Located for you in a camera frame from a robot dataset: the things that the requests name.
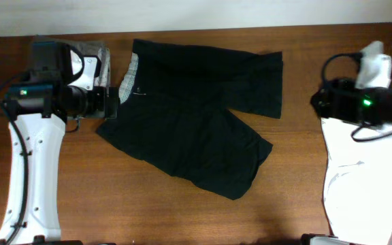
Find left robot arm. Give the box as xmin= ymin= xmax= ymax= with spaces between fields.
xmin=0 ymin=39 xmax=120 ymax=244

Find black shorts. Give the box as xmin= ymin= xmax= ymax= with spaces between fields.
xmin=97 ymin=39 xmax=283 ymax=200

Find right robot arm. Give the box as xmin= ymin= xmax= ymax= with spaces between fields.
xmin=301 ymin=42 xmax=392 ymax=244

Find folded grey shorts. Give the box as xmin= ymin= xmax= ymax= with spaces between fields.
xmin=31 ymin=35 xmax=111 ymax=87

